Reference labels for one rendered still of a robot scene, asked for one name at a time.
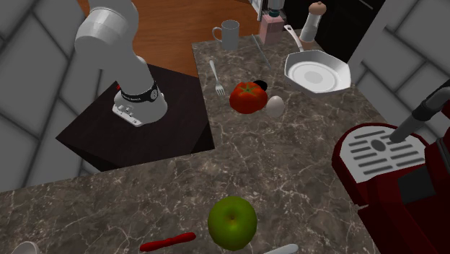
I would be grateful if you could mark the green apple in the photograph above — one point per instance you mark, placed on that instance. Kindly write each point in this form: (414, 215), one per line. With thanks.
(232, 223)

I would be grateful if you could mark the silver fork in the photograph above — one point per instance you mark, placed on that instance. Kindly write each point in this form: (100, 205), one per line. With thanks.
(217, 82)

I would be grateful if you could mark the red tomato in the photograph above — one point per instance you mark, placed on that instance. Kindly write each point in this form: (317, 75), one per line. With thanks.
(248, 99)

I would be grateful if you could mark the small black round object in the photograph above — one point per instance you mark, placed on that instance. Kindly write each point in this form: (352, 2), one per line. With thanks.
(262, 84)

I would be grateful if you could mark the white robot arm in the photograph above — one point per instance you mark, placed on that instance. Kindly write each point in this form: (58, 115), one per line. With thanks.
(116, 45)

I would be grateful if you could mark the pink soap dispenser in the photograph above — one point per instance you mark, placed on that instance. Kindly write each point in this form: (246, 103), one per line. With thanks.
(271, 28)

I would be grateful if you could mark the white pepper mill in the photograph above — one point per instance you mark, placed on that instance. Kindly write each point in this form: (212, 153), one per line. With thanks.
(311, 28)

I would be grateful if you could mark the red coffee machine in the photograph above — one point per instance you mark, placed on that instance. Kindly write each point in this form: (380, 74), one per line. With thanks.
(397, 183)

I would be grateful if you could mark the dark robot stand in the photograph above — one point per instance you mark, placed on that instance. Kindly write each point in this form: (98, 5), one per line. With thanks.
(154, 140)

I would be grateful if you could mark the white egg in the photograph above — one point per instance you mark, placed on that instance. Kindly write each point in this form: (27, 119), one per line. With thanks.
(275, 106)

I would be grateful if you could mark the thin grey knife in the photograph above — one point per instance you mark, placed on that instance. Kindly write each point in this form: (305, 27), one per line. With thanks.
(261, 51)

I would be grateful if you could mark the white bowl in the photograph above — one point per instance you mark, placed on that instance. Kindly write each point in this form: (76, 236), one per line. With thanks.
(26, 248)

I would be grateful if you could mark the white frying pan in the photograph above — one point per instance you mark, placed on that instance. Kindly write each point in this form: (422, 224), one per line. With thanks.
(316, 75)

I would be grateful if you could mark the grey mug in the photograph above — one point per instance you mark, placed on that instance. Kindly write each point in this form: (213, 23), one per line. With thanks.
(230, 35)

